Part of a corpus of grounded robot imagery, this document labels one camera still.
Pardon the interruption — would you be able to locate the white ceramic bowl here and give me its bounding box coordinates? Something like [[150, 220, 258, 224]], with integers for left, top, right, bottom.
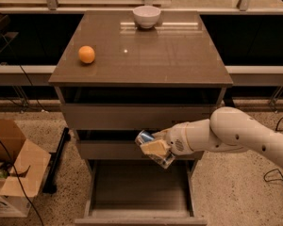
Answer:
[[133, 6, 161, 28]]

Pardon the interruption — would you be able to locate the black cable on left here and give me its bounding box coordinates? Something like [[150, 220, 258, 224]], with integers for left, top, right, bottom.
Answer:
[[0, 31, 45, 226]]

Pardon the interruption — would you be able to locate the middle grey drawer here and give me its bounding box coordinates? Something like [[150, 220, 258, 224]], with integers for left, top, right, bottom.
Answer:
[[75, 140, 208, 161]]

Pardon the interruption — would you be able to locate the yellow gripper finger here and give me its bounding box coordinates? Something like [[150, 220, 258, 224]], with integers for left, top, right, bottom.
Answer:
[[152, 128, 170, 140], [141, 139, 170, 157]]

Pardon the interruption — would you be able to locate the blue silver redbull can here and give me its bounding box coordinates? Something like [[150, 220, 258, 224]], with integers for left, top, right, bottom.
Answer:
[[135, 130, 175, 169]]

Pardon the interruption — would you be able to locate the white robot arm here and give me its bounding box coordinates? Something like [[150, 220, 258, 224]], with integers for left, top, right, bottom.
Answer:
[[135, 106, 283, 169]]

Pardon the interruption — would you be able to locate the grey drawer cabinet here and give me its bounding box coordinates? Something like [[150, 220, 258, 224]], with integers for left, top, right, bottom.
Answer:
[[48, 9, 234, 226]]

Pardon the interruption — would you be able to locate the top grey drawer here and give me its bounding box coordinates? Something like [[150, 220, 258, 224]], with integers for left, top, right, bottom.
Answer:
[[61, 104, 216, 130]]

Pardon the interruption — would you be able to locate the orange fruit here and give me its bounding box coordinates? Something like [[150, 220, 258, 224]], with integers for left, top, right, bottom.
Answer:
[[78, 46, 95, 64]]

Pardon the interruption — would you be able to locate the dark chair on left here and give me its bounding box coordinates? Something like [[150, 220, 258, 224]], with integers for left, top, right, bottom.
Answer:
[[0, 10, 20, 64]]

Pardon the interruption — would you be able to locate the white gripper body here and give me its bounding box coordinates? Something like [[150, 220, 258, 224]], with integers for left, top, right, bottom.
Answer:
[[165, 122, 192, 155]]

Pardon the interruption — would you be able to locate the brown cardboard box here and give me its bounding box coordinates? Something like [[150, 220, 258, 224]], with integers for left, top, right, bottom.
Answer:
[[0, 120, 50, 218]]

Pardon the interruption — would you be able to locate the bottom open grey drawer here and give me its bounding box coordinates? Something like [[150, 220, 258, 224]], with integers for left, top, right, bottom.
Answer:
[[75, 160, 208, 226]]

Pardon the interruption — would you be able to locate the black metal stand leg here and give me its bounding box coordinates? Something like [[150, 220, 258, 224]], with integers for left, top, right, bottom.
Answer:
[[42, 127, 71, 194]]

